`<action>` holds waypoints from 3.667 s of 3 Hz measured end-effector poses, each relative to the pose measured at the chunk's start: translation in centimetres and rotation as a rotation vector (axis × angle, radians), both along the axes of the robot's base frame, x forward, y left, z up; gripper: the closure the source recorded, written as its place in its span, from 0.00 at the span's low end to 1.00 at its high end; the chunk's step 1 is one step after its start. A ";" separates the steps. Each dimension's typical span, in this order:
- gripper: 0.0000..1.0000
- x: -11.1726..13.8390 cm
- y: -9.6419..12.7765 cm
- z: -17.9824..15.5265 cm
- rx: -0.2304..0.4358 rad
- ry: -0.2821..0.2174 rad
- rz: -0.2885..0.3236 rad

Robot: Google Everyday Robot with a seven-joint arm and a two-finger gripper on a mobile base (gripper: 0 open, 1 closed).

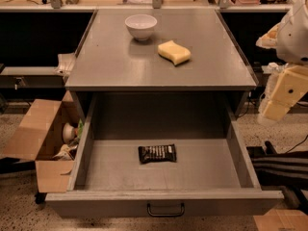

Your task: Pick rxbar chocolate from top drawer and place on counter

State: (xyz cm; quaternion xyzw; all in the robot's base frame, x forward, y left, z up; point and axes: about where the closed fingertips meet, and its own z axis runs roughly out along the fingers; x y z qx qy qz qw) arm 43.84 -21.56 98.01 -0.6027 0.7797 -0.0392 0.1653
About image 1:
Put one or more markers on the white round item in box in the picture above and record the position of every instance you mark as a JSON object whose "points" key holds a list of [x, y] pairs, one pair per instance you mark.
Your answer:
{"points": [[69, 133]]}

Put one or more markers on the grey open top drawer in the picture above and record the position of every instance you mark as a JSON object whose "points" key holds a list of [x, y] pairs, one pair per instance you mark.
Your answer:
{"points": [[213, 174]]}

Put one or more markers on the dark striped robot base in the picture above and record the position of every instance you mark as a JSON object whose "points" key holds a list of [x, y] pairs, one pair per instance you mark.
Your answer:
{"points": [[287, 171]]}

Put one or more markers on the grey cabinet counter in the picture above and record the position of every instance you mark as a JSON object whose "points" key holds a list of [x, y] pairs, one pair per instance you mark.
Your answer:
{"points": [[110, 60]]}

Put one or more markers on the white ceramic bowl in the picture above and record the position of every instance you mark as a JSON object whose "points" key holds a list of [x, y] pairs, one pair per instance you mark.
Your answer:
{"points": [[140, 26]]}

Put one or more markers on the black rxbar chocolate wrapper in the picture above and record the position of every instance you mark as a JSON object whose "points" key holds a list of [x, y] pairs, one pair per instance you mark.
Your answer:
{"points": [[157, 153]]}

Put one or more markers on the yellow sponge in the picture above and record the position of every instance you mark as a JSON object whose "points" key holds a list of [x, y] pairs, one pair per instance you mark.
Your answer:
{"points": [[174, 52]]}

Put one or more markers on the cardboard piece on floor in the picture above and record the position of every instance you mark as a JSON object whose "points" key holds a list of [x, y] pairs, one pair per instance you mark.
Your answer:
{"points": [[282, 220]]}

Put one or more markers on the open cardboard box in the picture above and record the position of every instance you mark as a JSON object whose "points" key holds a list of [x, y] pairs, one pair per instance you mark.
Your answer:
{"points": [[38, 138]]}

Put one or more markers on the black drawer handle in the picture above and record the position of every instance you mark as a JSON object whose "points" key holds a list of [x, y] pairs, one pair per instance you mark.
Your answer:
{"points": [[173, 211]]}

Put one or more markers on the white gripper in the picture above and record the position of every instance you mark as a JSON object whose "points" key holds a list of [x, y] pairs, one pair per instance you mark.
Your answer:
{"points": [[294, 38]]}

